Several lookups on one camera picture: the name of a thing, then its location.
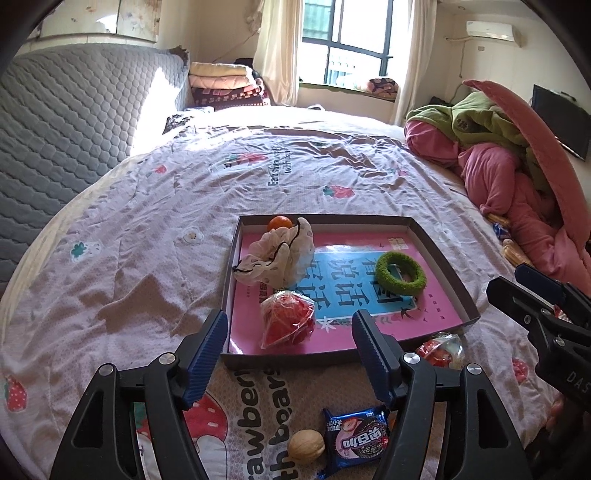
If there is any red candy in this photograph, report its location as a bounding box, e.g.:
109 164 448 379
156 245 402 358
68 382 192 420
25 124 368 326
259 289 318 350

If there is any green blanket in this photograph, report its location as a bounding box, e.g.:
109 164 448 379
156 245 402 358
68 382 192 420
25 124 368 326
406 90 557 195

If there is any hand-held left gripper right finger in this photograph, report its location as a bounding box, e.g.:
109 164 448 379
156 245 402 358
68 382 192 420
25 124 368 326
351 310 528 480

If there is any pink duvet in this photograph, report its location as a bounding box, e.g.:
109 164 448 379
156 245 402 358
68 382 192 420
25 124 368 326
405 79 591 320

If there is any blue cookie packet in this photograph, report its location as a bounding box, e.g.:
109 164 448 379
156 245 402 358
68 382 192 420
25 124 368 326
318 405 392 479

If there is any black television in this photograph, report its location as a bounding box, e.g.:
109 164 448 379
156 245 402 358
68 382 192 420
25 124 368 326
530 84 591 163

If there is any long yellow biscuit packet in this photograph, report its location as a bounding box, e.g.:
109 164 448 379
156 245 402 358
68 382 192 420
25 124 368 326
501 239 528 267

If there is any cream curtain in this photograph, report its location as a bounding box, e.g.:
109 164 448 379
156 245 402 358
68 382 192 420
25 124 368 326
253 0 306 105
392 0 440 126

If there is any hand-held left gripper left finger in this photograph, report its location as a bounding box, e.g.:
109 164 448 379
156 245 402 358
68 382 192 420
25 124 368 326
55 308 230 480

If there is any stack of folded blankets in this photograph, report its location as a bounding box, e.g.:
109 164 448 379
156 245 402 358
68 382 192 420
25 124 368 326
188 61 271 108

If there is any dark framed window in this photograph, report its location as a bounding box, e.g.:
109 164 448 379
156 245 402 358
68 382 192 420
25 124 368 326
300 0 417 94

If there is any white air conditioner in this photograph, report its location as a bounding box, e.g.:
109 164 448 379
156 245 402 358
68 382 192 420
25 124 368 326
465 20 516 43

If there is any green fuzzy ring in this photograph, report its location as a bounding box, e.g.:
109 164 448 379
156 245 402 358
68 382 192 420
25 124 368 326
374 251 428 296

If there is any walnut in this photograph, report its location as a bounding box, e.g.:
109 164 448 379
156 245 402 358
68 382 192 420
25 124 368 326
287 429 327 463

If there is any toy egg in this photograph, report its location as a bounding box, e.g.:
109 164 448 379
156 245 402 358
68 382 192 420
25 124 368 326
415 332 464 371

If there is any pink and blue book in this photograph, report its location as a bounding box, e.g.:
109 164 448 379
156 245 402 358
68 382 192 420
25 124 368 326
229 230 468 356

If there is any white drawstring pouch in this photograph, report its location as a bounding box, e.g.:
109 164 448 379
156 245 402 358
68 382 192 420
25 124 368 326
233 217 317 291

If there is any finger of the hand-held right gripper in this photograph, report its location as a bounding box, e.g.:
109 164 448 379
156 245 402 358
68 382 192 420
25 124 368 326
486 275 570 345
514 263 591 320

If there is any patterned blanket on sill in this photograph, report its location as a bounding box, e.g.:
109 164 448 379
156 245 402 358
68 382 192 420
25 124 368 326
368 77 399 97

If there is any grey quilted headboard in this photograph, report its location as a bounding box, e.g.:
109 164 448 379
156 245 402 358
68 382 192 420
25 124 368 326
0 43 191 282

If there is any painted overhead cabinet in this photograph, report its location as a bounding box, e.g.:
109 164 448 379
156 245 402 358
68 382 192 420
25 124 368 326
28 0 161 47

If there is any grey cardboard box tray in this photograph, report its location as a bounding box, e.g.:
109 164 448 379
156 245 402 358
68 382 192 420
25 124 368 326
220 213 481 369

